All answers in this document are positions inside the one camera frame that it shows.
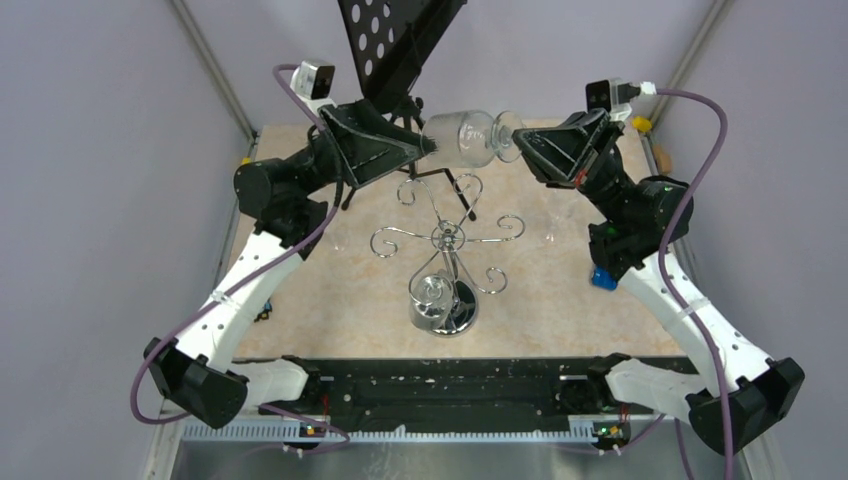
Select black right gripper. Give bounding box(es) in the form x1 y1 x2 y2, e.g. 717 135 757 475
508 109 632 224

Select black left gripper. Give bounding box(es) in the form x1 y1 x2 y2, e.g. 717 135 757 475
288 98 439 200

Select clear wine glass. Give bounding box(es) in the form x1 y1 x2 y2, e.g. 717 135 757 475
544 213 562 243
327 226 350 252
409 271 455 330
421 110 525 169

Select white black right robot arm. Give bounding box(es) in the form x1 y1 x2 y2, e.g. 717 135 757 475
512 109 805 454

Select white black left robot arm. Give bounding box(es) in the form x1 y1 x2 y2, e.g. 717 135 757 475
144 100 436 429

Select chrome wine glass rack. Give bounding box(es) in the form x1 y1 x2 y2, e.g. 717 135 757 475
369 173 526 338

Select yellow corner clip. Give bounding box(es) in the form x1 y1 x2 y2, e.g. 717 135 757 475
631 116 654 134

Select wooden block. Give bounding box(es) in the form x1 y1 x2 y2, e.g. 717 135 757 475
652 145 674 175

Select black music stand tripod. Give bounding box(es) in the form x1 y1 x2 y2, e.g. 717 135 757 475
339 1 464 180

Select blue orange toy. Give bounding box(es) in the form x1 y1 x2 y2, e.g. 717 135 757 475
590 265 618 291

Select blue owl sticker toy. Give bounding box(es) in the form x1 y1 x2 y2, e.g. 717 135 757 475
255 301 273 322

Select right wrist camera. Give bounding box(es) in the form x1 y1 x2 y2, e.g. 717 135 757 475
584 78 657 122

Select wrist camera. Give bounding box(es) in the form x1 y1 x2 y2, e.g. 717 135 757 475
584 78 657 122
290 59 337 114

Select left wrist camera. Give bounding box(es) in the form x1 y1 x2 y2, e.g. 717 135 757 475
290 59 337 114

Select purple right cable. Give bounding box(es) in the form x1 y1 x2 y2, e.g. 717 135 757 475
652 87 738 480

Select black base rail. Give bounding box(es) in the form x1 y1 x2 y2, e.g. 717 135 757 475
258 354 654 439

